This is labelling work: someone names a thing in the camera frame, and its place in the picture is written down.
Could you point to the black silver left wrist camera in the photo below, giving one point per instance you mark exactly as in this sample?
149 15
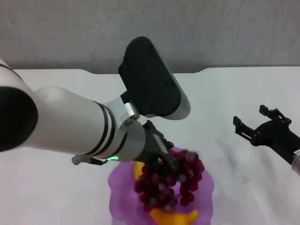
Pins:
150 77

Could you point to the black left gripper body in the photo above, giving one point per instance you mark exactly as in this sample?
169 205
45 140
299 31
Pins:
154 143

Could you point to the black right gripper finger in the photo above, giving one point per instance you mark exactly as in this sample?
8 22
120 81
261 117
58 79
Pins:
243 130
276 114

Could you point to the yellow banana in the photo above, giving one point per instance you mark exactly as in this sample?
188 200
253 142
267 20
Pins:
168 218

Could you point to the dark red grape bunch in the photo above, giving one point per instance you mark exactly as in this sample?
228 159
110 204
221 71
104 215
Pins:
187 168

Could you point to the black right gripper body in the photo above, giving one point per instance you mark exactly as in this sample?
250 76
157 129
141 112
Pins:
274 136

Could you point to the purple wavy plastic bowl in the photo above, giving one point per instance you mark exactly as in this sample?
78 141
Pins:
122 187

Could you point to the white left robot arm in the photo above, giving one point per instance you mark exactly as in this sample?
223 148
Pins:
70 117

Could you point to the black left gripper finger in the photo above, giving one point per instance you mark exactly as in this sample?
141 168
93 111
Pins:
174 162
155 165

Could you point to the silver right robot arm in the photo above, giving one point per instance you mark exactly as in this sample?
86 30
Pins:
296 164

